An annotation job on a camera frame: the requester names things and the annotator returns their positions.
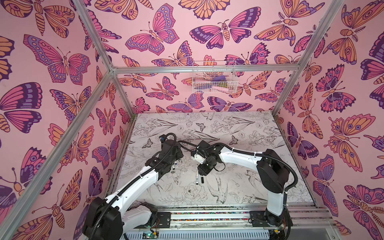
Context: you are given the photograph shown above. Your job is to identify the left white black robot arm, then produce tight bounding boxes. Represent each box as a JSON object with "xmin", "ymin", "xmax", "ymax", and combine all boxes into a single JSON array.
[{"xmin": 82, "ymin": 133, "xmax": 183, "ymax": 240}]

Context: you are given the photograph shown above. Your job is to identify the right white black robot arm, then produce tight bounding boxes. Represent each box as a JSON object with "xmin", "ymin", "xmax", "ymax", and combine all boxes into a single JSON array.
[{"xmin": 179, "ymin": 141, "xmax": 299, "ymax": 228}]

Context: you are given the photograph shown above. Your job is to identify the green circuit board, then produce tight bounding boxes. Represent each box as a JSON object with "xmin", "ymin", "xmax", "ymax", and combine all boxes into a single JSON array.
[{"xmin": 142, "ymin": 231, "xmax": 159, "ymax": 240}]

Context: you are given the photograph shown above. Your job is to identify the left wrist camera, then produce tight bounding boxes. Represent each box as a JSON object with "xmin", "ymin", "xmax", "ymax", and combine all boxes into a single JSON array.
[{"xmin": 159, "ymin": 135, "xmax": 168, "ymax": 144}]

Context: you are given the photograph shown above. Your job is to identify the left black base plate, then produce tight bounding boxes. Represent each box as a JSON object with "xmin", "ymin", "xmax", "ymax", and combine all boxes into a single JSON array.
[{"xmin": 138, "ymin": 212, "xmax": 172, "ymax": 229}]

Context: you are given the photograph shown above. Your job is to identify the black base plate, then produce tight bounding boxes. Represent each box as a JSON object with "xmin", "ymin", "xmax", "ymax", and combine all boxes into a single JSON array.
[
  {"xmin": 248, "ymin": 210, "xmax": 293, "ymax": 228},
  {"xmin": 138, "ymin": 212, "xmax": 172, "ymax": 229}
]

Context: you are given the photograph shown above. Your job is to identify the white wire basket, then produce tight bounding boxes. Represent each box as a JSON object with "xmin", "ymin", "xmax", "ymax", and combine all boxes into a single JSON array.
[{"xmin": 191, "ymin": 61, "xmax": 239, "ymax": 95}]

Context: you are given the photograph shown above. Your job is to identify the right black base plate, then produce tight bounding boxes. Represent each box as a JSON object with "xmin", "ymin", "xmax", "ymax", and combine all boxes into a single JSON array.
[{"xmin": 248, "ymin": 210, "xmax": 293, "ymax": 228}]

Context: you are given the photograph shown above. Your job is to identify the white slotted cable duct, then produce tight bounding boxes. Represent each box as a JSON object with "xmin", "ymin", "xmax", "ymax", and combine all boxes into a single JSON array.
[{"xmin": 120, "ymin": 230, "xmax": 270, "ymax": 240}]

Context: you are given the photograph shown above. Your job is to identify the aluminium frame bar back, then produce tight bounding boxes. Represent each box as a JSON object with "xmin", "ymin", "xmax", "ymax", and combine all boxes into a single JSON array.
[{"xmin": 113, "ymin": 64, "xmax": 300, "ymax": 75}]

